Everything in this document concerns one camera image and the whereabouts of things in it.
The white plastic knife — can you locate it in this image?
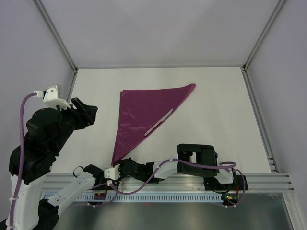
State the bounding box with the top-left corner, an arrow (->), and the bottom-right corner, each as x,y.
144,108 -> 173,136

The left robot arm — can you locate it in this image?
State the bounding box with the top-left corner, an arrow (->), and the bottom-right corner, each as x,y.
0,98 -> 105,230

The aluminium mounting rail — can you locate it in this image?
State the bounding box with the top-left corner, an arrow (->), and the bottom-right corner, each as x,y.
42,173 -> 294,193

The purple cloth napkin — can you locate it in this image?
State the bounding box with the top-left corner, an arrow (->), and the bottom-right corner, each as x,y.
111,83 -> 196,165

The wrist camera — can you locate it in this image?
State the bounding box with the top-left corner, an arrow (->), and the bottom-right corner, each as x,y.
43,84 -> 71,110
104,167 -> 120,185

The right aluminium frame post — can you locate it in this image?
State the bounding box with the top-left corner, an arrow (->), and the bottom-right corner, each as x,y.
241,0 -> 288,72

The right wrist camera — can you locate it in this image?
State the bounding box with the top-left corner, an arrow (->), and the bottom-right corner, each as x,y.
104,167 -> 120,185

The white slotted cable duct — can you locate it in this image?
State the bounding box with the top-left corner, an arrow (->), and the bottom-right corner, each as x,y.
43,193 -> 223,202

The left aluminium frame post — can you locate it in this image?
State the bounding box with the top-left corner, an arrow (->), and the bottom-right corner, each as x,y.
33,0 -> 78,73

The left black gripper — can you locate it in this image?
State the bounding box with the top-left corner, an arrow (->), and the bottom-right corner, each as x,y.
52,96 -> 99,152

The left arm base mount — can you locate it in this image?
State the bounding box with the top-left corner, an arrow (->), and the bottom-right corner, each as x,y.
91,176 -> 119,200

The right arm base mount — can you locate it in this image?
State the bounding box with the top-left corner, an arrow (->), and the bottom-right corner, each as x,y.
203,175 -> 248,204

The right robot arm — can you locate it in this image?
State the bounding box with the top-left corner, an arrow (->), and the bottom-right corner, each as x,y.
111,144 -> 248,193

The aluminium frame post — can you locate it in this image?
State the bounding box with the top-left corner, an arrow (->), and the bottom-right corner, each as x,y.
241,0 -> 288,72
33,0 -> 78,73

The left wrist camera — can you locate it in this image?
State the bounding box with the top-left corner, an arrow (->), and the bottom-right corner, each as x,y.
43,84 -> 71,110

